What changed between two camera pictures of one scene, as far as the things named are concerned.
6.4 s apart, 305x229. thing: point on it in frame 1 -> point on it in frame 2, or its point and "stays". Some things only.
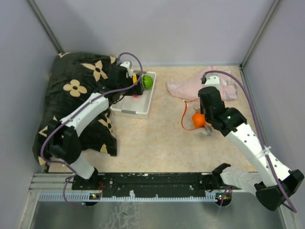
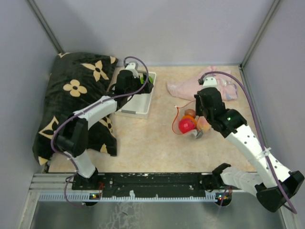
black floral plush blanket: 73,78 stays
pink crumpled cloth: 188,88 stays
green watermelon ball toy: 147,81 stays
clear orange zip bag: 191,108 -> 182,109
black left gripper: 137,89 -> 147,88
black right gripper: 201,108 stays
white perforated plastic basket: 135,106 stays
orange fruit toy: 199,119 -> 191,117
